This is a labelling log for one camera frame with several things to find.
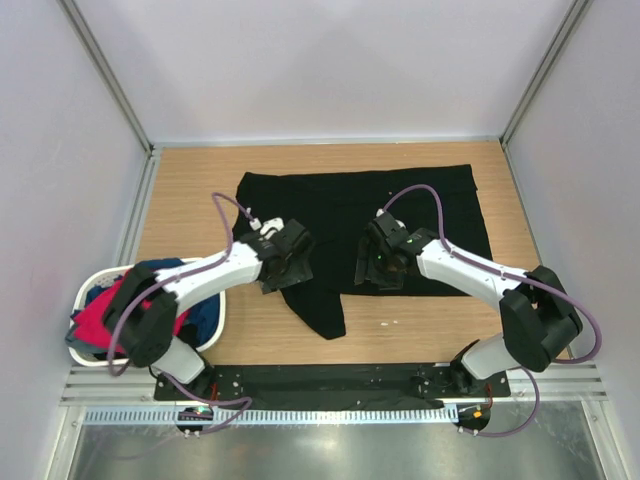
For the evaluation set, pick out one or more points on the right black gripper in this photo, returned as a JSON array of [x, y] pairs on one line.
[[367, 251]]

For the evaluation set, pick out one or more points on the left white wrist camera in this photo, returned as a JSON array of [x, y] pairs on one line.
[[267, 228]]

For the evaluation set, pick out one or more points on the white perforated laundry basket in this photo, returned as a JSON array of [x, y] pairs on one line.
[[106, 278]]

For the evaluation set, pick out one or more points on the slotted grey cable duct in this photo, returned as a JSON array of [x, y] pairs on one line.
[[184, 415]]

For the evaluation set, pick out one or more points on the blue t shirt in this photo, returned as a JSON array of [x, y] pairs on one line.
[[204, 317]]

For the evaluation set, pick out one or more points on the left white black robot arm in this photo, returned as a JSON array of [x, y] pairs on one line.
[[142, 314]]

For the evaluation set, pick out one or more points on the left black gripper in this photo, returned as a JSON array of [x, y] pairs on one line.
[[300, 272]]

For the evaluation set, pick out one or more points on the left aluminium frame post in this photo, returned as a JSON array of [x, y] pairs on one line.
[[90, 43]]

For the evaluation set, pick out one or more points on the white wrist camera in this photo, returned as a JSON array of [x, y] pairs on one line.
[[267, 228], [386, 214]]

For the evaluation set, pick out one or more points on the right aluminium frame post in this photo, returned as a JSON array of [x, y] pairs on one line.
[[569, 24]]

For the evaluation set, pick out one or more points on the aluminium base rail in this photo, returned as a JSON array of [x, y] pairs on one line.
[[94, 386]]

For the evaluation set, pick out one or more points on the pink t shirt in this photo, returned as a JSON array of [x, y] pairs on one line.
[[87, 323]]

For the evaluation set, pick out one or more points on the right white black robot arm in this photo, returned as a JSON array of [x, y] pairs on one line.
[[538, 321]]

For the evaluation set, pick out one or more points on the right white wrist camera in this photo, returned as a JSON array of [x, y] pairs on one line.
[[386, 214]]

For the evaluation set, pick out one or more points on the aluminium frame post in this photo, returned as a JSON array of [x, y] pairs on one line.
[[90, 43], [569, 24]]

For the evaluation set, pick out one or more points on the black t shirt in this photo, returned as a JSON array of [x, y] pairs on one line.
[[336, 207]]

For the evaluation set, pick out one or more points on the grey t shirt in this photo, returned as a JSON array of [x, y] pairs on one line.
[[72, 341]]

